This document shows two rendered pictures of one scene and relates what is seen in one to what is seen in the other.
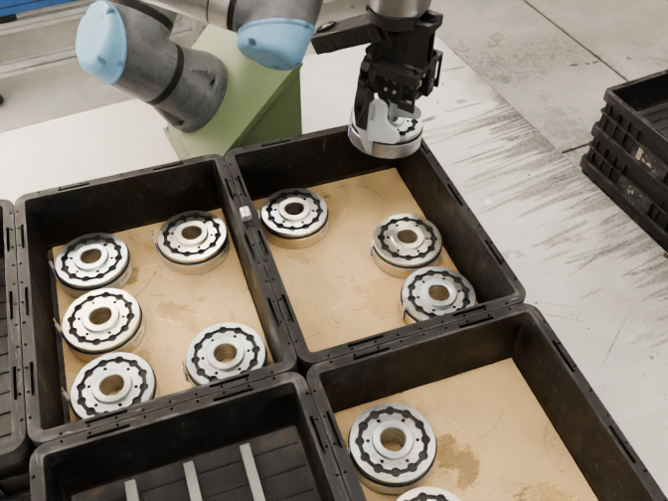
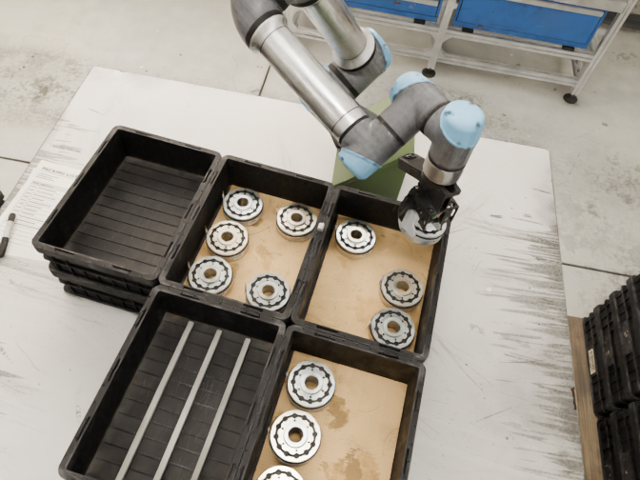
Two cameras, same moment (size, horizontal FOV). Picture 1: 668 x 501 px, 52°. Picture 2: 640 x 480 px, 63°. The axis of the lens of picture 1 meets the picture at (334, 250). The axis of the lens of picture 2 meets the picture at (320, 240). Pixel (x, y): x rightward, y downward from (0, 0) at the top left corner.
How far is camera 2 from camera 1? 0.41 m
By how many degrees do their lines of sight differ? 19
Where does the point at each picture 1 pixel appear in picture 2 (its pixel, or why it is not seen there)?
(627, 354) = (494, 427)
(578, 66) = not seen: outside the picture
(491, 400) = (378, 397)
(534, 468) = (370, 443)
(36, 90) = (316, 52)
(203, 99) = not seen: hidden behind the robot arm
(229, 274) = (302, 250)
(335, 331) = (330, 312)
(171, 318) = (260, 255)
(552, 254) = (500, 344)
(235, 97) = not seen: hidden behind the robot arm
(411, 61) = (433, 204)
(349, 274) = (360, 287)
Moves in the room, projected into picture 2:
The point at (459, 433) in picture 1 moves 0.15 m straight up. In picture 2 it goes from (350, 402) to (360, 379)
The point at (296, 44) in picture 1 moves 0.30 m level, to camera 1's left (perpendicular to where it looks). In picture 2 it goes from (364, 170) to (240, 99)
